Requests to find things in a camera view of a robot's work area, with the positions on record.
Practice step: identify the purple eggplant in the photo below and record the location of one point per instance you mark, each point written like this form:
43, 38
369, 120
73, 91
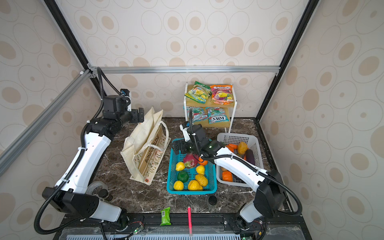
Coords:
249, 157

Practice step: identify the yellow potato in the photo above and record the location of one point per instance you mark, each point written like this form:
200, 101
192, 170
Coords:
242, 148

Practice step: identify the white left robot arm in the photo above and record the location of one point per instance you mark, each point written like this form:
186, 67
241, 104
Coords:
69, 194

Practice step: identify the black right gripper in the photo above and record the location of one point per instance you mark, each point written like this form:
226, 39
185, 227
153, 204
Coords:
181, 144

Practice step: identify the orange bell pepper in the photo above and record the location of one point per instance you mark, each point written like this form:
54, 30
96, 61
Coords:
227, 176

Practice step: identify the yellow fruit front centre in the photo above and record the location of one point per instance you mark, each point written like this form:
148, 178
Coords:
194, 186

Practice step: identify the black round cap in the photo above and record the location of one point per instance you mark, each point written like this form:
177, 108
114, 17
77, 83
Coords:
212, 201

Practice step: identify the green yellow snack bag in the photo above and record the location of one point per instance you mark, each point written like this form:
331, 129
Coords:
199, 93

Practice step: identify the yellow lemon upper left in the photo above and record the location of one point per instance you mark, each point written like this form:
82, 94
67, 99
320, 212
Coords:
180, 166

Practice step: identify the yellow lemon front left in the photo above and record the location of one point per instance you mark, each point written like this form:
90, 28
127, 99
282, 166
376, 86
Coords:
178, 186

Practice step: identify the pink pen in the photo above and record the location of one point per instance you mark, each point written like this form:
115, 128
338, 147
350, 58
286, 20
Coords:
190, 226

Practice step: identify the orange tangerine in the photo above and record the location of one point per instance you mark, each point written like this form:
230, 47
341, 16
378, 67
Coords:
202, 162

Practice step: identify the floral canvas grocery bag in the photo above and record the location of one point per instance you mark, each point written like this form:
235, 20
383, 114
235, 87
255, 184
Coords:
145, 148

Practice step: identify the orange pink snack bag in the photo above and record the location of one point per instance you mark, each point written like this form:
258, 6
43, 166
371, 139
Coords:
222, 94

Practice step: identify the teal plastic basket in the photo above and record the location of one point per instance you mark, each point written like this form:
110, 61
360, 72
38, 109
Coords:
210, 174

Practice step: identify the green snack packet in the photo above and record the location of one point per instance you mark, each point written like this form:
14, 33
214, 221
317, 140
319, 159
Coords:
165, 217

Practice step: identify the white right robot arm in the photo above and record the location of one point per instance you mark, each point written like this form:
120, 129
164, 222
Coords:
268, 186

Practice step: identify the black cylinder knob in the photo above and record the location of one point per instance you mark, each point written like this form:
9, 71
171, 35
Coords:
105, 195

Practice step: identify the green lime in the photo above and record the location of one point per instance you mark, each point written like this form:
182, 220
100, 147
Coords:
183, 176

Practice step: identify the pink dragon fruit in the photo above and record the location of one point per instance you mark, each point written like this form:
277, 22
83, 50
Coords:
191, 161

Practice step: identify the small yellow lemon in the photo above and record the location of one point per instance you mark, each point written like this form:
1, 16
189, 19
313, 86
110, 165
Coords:
200, 170

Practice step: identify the teal red candy bag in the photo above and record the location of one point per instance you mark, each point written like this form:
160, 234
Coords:
198, 114

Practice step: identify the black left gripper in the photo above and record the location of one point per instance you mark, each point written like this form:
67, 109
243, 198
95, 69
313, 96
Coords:
138, 118

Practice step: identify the white plastic basket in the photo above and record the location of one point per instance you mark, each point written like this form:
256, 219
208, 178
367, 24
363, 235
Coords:
252, 143

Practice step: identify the teal Fox's candy bag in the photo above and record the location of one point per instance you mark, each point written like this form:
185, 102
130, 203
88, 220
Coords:
216, 115

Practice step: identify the clear tape roll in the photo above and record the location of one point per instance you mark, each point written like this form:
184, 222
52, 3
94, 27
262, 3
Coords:
95, 187

